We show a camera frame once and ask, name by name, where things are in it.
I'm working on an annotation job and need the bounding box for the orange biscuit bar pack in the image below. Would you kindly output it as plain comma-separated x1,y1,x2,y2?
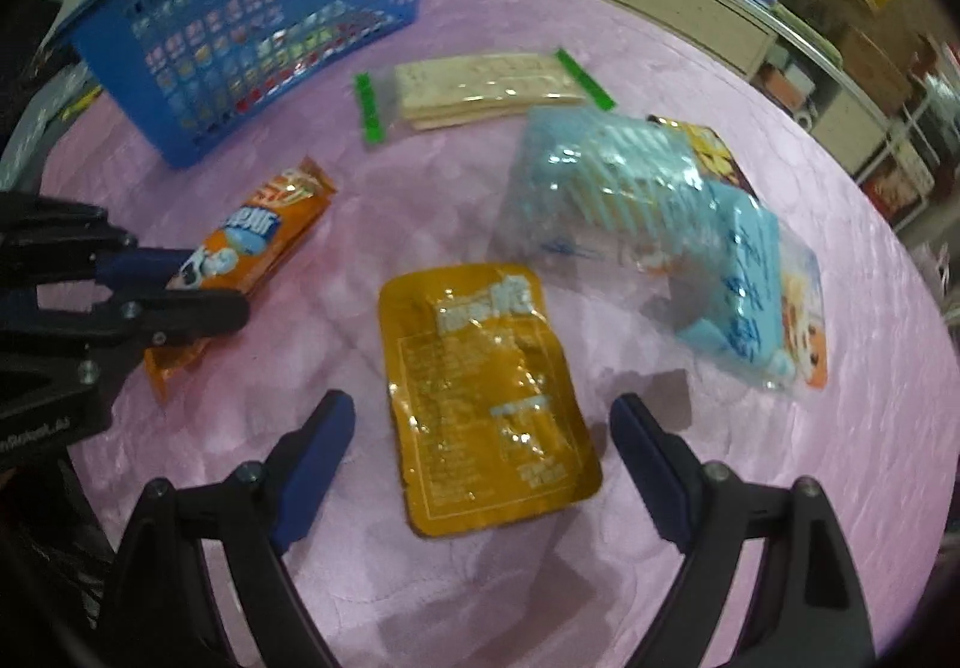
141,155,340,405

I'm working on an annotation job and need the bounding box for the blue plastic basket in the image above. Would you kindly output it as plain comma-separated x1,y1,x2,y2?
53,0,420,168

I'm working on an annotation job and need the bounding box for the light blue pastry packet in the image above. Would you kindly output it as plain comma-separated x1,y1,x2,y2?
670,180,828,392

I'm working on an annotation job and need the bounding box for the orange foil snack pouch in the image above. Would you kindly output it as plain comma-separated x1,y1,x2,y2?
377,264,602,538

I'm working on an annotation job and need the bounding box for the clear pack blue tray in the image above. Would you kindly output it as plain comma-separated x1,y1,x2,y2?
496,106,726,275

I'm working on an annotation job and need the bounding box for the green-ended cracker pack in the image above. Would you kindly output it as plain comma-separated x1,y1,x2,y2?
353,47,615,145

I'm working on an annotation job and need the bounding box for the white metal shelf rack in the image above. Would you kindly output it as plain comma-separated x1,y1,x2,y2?
857,36,958,233

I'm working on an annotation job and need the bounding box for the purple yellow snack packet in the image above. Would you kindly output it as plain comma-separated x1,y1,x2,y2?
647,114,757,197

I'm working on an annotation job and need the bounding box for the pink quilted table cover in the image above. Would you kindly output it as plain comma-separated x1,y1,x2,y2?
41,0,958,666

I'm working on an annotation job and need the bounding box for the cream tv cabinet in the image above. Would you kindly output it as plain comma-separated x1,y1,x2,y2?
606,0,900,179

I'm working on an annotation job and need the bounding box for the cardboard box on cabinet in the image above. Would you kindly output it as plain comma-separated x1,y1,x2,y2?
838,26,913,116

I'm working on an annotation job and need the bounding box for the green folded cloth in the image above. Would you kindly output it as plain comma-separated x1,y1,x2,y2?
771,2,843,67

